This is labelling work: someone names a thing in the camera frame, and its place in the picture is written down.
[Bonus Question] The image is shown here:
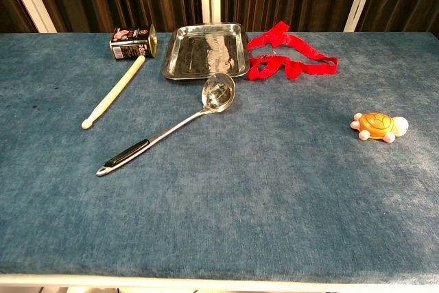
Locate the orange toy turtle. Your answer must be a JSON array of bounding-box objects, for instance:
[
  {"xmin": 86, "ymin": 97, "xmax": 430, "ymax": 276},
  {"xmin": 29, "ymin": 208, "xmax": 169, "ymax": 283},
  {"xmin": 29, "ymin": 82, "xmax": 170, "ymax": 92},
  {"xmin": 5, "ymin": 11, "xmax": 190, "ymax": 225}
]
[{"xmin": 350, "ymin": 112, "xmax": 410, "ymax": 144}]

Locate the blue felt table cover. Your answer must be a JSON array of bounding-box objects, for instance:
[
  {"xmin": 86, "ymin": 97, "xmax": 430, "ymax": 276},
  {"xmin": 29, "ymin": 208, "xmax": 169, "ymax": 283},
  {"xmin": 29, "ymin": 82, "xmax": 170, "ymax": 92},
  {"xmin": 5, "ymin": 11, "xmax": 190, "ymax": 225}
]
[{"xmin": 0, "ymin": 31, "xmax": 439, "ymax": 286}]

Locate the rectangular stainless steel tray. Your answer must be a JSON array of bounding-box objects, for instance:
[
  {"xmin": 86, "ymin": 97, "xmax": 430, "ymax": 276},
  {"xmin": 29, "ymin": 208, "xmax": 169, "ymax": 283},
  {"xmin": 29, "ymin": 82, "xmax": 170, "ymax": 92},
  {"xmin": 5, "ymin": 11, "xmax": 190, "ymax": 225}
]
[{"xmin": 161, "ymin": 23, "xmax": 250, "ymax": 81}]

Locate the red fabric ribbon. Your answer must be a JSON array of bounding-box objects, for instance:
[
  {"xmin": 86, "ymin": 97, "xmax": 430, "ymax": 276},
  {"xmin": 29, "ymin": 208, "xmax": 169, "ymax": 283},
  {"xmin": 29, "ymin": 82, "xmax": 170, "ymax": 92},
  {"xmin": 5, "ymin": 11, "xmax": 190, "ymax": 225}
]
[{"xmin": 246, "ymin": 20, "xmax": 340, "ymax": 82}]

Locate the cream wooden drumstick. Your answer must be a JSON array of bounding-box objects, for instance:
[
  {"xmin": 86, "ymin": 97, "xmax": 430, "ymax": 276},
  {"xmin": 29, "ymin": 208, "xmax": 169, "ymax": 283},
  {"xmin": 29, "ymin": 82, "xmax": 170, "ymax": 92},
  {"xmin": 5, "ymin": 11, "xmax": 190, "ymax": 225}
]
[{"xmin": 81, "ymin": 55, "xmax": 146, "ymax": 130}]

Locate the black and gold tin can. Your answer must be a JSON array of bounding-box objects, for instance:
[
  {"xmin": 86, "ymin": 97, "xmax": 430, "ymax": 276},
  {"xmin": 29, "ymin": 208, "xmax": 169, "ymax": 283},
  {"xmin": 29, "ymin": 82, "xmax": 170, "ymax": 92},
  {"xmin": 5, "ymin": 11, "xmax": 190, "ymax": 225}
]
[{"xmin": 109, "ymin": 23, "xmax": 159, "ymax": 60}]

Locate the steel ladle with black handle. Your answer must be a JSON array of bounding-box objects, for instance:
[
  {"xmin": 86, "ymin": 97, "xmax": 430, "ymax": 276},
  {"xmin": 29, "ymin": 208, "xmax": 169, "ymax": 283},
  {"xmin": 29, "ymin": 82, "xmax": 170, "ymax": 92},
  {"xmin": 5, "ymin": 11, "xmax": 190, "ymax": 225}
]
[{"xmin": 95, "ymin": 73, "xmax": 237, "ymax": 178}]

